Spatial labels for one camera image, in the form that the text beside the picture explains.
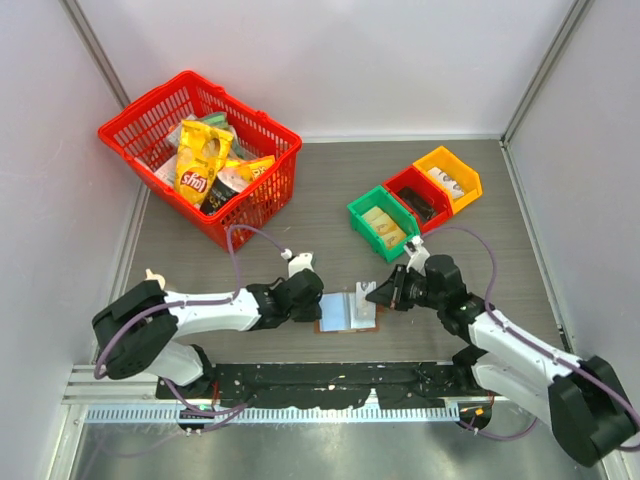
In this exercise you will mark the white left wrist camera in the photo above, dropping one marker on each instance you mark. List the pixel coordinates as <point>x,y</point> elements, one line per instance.
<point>298,262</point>

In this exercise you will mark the white cable duct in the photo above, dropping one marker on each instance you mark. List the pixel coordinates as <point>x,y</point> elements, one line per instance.
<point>173,413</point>

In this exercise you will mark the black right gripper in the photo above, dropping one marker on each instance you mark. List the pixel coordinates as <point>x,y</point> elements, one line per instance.
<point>393,292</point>

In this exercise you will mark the yellow snack packet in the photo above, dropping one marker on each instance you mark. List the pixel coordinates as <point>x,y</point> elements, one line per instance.
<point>250,170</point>

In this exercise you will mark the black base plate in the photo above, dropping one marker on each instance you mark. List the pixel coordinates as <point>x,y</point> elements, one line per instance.
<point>337,386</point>

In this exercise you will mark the black and white cup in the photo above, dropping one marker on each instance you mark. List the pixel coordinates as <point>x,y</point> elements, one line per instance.
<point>228,183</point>

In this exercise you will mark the green plastic bin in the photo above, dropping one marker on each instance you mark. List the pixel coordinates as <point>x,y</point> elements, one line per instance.
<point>388,204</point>

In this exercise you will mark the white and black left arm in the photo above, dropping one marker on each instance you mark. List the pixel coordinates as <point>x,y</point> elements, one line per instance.
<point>138,333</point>

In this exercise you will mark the yellow Lays chips bag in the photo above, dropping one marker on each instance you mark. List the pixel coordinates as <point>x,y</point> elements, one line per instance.
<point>202,152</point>

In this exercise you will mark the dark item in red bin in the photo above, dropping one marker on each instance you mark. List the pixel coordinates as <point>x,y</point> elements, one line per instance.
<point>424,210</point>

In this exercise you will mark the green snack packet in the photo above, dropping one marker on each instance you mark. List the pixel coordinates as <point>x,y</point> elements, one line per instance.
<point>215,119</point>

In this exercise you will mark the green squeeze bottle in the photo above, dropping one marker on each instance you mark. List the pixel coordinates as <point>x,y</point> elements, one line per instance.
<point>151,276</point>

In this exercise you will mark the brown leather card holder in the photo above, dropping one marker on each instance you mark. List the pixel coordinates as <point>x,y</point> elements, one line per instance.
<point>338,315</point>

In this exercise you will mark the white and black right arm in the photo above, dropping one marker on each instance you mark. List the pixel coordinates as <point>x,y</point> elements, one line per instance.
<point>581,401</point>

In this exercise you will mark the gold cards in green bin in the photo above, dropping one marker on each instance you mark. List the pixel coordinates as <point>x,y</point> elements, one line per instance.
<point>384,227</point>

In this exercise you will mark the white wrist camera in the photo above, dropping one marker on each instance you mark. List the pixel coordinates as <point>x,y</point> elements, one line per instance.
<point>298,262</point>
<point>417,254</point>

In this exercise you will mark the white label in yellow bin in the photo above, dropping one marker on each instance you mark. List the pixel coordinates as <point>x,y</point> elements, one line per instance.
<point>447,182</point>

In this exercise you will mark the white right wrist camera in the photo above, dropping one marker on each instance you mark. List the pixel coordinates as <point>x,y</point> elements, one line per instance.
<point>417,254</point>

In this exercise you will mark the red plastic shopping basket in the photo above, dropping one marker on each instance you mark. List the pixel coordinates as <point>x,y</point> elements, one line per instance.
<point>138,136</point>

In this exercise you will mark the red plastic bin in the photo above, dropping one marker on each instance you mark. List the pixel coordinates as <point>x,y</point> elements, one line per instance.
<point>411,177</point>

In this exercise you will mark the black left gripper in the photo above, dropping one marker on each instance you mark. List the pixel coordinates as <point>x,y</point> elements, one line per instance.
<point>313,313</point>

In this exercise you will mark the yellow plastic bin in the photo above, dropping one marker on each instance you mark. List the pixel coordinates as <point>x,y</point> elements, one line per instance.
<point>467,177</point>

